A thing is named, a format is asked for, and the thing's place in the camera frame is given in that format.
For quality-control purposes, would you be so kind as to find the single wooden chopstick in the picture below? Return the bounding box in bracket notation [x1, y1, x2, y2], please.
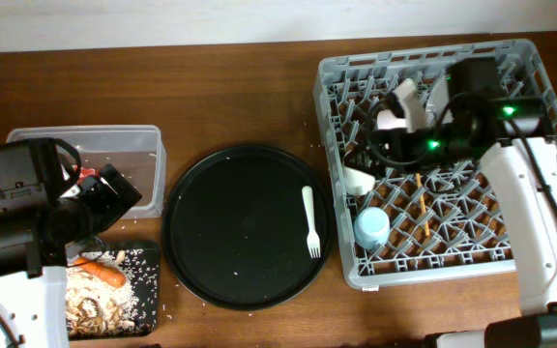
[415, 173, 430, 238]

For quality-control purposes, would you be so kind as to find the cream plastic cup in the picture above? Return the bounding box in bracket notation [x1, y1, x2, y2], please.
[342, 166, 375, 196]

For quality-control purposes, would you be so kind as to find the light blue plastic cup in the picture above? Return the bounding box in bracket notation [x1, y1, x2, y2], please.
[353, 207, 390, 250]

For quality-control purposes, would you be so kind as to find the orange carrot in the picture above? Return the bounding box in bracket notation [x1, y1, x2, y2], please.
[73, 257, 127, 288]

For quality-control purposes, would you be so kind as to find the food scraps and rice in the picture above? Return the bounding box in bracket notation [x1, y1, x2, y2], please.
[65, 248, 161, 337]

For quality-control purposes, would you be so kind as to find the light grey round plate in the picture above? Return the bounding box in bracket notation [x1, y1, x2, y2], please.
[425, 74, 450, 126]

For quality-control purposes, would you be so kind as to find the pink bowl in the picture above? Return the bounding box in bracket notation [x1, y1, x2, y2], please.
[376, 109, 407, 131]

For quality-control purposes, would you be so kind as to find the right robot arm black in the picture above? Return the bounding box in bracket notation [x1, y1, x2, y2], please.
[365, 58, 557, 347]

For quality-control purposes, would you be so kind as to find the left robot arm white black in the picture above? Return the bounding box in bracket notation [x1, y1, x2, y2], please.
[0, 137, 142, 347]

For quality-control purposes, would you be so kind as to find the clear plastic waste bin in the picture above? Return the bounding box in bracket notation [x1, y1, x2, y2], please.
[7, 125, 166, 219]

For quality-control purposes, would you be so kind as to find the grey plastic dishwasher rack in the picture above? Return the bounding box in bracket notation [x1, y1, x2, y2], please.
[313, 39, 557, 291]

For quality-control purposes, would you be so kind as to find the black rectangular waste tray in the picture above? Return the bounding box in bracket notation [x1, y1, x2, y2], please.
[64, 239, 161, 340]

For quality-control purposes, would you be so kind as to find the red snack wrapper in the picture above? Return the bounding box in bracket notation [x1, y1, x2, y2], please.
[79, 167, 97, 182]

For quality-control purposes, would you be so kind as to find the white plastic fork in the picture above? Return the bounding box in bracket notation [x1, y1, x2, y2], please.
[302, 186, 321, 258]

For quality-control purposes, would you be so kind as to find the round black serving tray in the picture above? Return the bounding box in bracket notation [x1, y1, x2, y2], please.
[161, 144, 337, 311]

